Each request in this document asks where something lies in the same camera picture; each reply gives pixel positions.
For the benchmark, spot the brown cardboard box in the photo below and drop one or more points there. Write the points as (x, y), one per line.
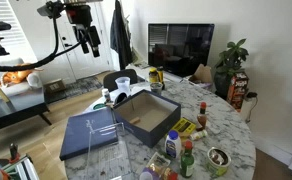
(55, 86)

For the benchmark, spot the black coffee table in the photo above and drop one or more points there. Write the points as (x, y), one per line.
(16, 106)

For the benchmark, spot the grey sofa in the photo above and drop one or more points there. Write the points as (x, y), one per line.
(6, 91)

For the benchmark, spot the navy blue cardboard box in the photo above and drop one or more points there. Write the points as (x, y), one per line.
(152, 133)

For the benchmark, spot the black flat screen television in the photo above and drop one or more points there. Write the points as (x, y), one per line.
(181, 50)

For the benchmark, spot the green round lid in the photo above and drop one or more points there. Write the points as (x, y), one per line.
(99, 106)

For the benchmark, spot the red cap hot sauce bottle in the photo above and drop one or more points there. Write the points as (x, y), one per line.
(202, 118)

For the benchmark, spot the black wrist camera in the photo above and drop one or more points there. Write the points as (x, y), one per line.
(49, 9)

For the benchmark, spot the white television stand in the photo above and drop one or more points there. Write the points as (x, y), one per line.
(142, 71)

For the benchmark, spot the black glasses case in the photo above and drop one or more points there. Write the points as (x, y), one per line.
(120, 98)

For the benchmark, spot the white bottle blue cap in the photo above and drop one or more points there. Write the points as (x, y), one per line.
(173, 145)

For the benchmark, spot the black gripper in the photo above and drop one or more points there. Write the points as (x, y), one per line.
(79, 15)

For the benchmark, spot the green glass bottle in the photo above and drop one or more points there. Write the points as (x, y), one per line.
(187, 163)

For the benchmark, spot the grey metal can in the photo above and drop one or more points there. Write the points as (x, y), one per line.
(156, 88)

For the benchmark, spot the white door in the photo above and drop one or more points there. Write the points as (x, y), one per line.
(82, 63)

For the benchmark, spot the yellow black packet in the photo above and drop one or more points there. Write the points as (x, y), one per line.
(184, 126)

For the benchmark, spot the small white bottle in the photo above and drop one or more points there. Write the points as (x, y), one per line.
(106, 96)

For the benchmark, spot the red green clamp equipment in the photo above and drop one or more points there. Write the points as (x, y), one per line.
(19, 168)

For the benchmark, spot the dark patterned rug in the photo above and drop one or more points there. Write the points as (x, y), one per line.
(82, 85)

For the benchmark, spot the brown paper bag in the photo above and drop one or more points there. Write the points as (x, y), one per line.
(202, 73)

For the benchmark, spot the small pale pill bottle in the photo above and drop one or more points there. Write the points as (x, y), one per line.
(198, 135)

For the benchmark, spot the navy blue box lid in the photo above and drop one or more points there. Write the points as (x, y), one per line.
(86, 133)

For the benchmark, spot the clear snack bag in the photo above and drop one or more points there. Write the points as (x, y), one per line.
(159, 163)

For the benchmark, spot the clear acrylic box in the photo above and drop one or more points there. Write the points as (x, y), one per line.
(107, 160)

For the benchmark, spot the green potted plant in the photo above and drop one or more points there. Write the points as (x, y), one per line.
(231, 60)

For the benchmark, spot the yellow lid supplement jar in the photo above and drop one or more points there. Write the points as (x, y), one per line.
(153, 76)

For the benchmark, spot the orange red game carton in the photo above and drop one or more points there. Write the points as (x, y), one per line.
(237, 90)

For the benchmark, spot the white window blinds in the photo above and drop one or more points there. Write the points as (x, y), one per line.
(6, 13)

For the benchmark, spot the open green tin can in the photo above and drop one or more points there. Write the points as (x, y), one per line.
(218, 163)

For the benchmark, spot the wooden block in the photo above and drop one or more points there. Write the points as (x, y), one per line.
(110, 104)
(135, 120)

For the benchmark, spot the dark hanging jacket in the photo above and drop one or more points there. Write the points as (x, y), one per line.
(119, 36)

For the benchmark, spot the purple cup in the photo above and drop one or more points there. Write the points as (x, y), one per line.
(147, 175)

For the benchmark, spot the clear plastic measuring pitcher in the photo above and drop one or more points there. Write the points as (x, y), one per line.
(122, 85)

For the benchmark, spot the orange plush toy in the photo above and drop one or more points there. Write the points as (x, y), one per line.
(14, 76)

